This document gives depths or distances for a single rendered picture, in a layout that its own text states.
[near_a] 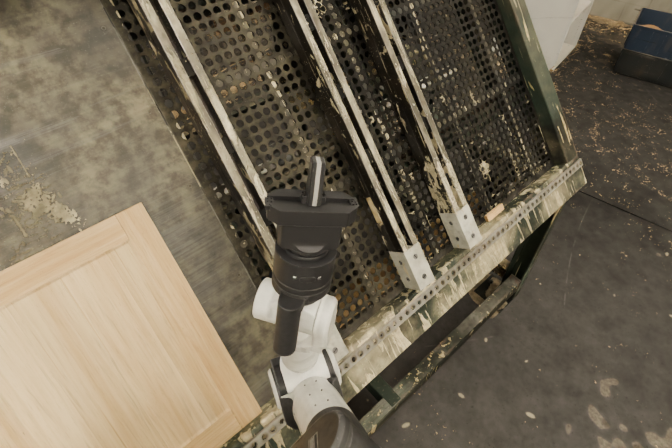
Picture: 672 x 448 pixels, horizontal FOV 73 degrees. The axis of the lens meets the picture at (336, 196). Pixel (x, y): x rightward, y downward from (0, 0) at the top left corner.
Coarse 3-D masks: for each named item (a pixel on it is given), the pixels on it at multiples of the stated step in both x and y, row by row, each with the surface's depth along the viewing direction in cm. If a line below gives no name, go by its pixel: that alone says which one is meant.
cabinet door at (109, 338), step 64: (64, 256) 88; (128, 256) 94; (0, 320) 83; (64, 320) 88; (128, 320) 94; (192, 320) 100; (0, 384) 82; (64, 384) 87; (128, 384) 93; (192, 384) 100
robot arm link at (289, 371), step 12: (276, 360) 87; (288, 360) 81; (300, 360) 80; (312, 360) 82; (324, 360) 87; (276, 372) 86; (288, 372) 85; (300, 372) 84; (312, 372) 86; (324, 372) 86; (288, 384) 84
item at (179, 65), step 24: (144, 0) 92; (168, 0) 95; (144, 24) 96; (168, 24) 96; (168, 48) 94; (192, 48) 97; (168, 72) 99; (192, 72) 97; (192, 96) 96; (216, 96) 99; (192, 120) 102; (216, 120) 101; (216, 144) 99; (240, 144) 101; (216, 168) 105; (240, 168) 104; (240, 192) 101; (264, 192) 104; (264, 216) 104; (264, 240) 104; (336, 336) 112; (336, 360) 112
